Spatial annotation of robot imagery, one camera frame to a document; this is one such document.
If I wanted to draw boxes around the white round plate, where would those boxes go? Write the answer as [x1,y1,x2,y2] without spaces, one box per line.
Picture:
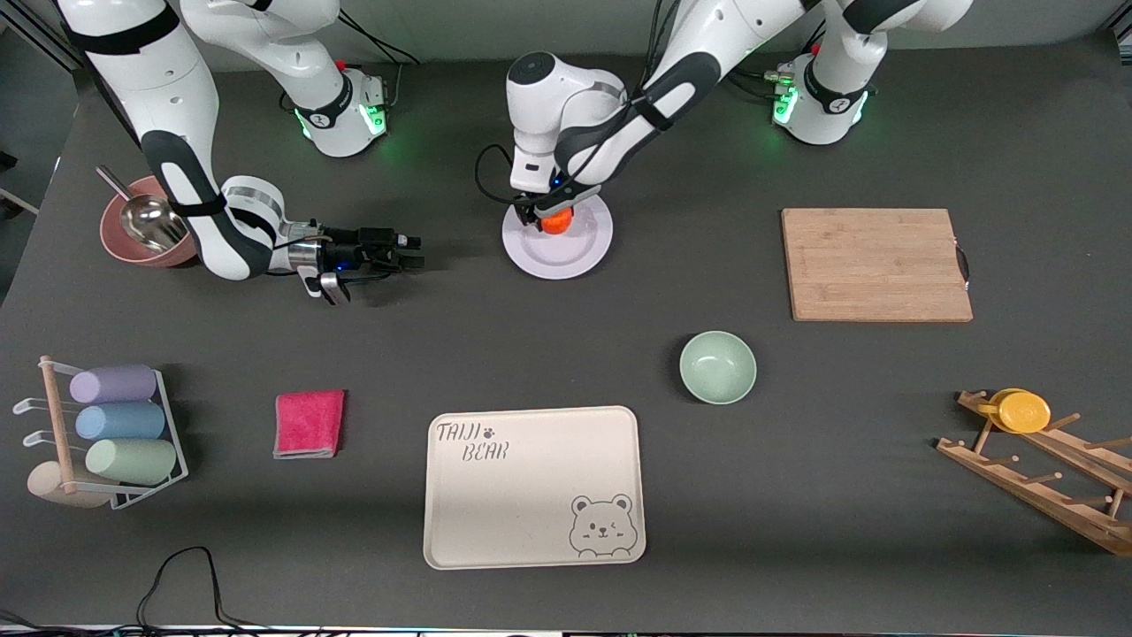
[501,190,614,280]

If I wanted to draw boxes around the pink folded cloth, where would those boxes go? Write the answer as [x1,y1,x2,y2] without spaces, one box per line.
[272,389,346,460]

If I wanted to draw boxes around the light green bowl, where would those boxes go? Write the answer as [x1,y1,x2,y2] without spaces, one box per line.
[679,331,758,406]

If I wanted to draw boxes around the metal scoop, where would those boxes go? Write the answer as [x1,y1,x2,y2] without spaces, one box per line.
[96,165,189,253]

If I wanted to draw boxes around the pink bowl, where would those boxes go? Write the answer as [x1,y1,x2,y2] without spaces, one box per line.
[99,174,201,268]

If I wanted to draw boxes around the beige bear print tray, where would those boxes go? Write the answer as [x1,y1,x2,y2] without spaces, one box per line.
[423,405,646,571]

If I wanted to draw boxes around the wooden cutting board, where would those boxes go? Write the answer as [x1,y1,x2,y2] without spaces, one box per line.
[781,208,974,323]

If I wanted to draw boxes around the purple cup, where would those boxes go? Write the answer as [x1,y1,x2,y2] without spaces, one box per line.
[69,364,158,405]

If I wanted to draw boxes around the blue cup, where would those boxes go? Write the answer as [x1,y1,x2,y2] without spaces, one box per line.
[75,403,167,441]

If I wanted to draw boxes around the green cup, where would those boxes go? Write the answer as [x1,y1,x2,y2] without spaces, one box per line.
[85,438,178,487]

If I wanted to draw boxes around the beige cup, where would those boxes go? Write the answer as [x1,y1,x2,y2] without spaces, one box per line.
[27,460,111,510]

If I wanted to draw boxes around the yellow cup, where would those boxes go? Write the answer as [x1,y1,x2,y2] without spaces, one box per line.
[977,388,1052,434]

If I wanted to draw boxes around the wooden peg drying rack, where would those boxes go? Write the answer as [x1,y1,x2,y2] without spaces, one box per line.
[936,390,1132,557]

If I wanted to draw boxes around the black right arm base cables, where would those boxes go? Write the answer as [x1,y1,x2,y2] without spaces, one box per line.
[336,9,422,68]

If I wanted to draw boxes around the black arm base cables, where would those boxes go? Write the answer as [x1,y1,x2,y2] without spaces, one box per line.
[725,69,784,100]
[336,9,422,68]

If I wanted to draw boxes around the black left arm base cables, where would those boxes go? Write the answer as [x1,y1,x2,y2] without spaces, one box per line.
[725,69,784,100]

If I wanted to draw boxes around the black floor cable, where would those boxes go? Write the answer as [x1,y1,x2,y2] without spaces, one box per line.
[0,546,355,637]

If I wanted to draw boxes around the white wire cup rack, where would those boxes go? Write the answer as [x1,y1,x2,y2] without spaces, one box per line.
[12,356,189,511]

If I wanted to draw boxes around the black metal frame profile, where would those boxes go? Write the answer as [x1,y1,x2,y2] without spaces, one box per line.
[0,4,85,71]

